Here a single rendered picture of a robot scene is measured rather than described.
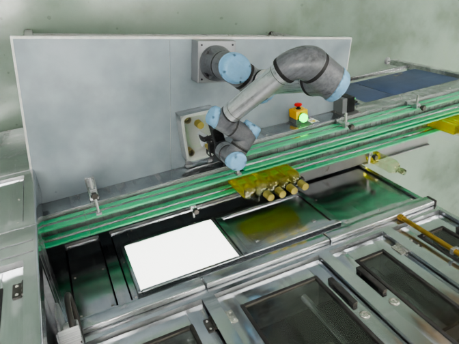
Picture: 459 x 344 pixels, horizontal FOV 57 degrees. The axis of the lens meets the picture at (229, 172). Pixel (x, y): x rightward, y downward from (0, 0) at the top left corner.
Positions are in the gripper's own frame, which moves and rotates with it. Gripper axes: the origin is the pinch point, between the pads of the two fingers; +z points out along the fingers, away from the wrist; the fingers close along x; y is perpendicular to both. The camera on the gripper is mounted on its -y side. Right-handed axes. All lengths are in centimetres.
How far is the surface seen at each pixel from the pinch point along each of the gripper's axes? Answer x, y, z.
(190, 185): -10.9, 22.6, -4.4
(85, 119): -48, -11, 13
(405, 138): 114, 26, -6
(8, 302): -81, 8, -70
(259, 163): 23.0, 19.2, -6.4
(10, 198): -82, 7, -9
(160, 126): -16.8, -1.5, 13.1
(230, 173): 9.0, 22.0, -3.9
